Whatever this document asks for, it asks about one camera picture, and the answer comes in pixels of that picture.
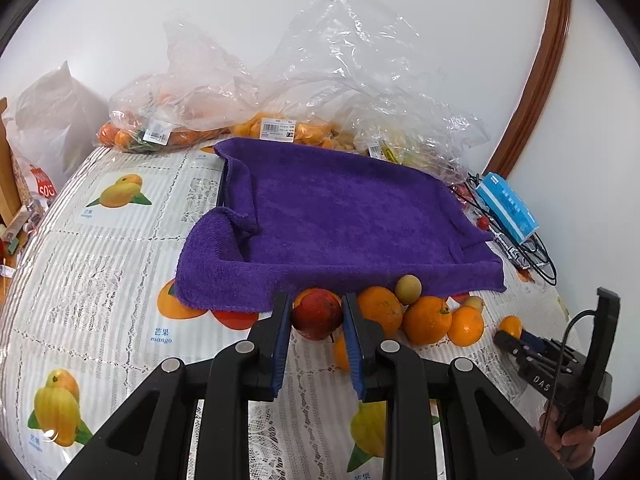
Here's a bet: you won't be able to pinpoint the small red fruit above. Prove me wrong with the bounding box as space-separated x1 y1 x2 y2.
291 287 344 342

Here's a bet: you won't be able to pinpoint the pile of yellow fruits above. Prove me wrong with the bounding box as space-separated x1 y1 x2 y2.
335 127 431 168

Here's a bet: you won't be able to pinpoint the black cables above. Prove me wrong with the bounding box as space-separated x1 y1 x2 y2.
462 170 558 287

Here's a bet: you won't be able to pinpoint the fruit-print tablecloth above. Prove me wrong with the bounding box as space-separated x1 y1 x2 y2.
0 144 593 480

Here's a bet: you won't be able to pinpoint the white plastic bag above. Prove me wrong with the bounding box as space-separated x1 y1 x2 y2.
2 61 110 186

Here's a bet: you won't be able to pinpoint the small green round fruit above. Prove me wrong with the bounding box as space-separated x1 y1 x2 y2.
395 274 423 306

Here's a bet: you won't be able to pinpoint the wooden chair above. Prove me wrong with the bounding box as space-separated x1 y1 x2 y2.
0 97 23 228

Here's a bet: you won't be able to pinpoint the brown wooden door frame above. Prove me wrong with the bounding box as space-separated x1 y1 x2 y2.
481 0 640 436

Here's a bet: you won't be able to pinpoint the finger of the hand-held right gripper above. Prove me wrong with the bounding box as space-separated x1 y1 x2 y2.
522 335 573 359
494 331 533 367

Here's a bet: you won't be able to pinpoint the pile of yellow-orange fruits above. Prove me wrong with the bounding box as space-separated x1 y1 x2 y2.
232 112 335 150

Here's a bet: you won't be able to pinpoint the clear plastic bag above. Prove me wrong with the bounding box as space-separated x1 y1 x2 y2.
232 0 446 151
107 20 261 153
332 85 493 191

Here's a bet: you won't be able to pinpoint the purple towel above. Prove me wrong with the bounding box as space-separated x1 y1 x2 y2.
174 137 507 311

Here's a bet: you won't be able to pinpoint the person's right hand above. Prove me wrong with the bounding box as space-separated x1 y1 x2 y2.
540 407 597 471

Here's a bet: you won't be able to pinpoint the pile of cherry tomatoes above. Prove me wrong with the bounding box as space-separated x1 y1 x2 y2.
450 182 476 211

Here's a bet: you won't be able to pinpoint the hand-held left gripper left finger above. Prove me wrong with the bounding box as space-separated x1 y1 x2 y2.
57 292 293 480

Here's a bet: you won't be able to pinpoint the person's right forearm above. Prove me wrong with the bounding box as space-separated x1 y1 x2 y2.
565 460 597 480

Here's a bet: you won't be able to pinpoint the pile of tangerines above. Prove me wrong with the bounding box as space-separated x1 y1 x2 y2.
97 87 231 153

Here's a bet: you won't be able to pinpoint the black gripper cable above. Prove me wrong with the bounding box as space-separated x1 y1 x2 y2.
540 309 598 441

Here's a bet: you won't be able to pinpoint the blue tissue pack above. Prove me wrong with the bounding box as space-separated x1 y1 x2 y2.
474 172 541 245

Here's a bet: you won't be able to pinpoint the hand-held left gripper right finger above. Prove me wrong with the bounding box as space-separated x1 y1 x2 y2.
341 293 573 480

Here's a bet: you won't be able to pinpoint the orange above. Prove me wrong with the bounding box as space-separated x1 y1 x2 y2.
402 296 453 346
499 315 523 341
332 332 352 373
356 286 404 338
446 305 485 348

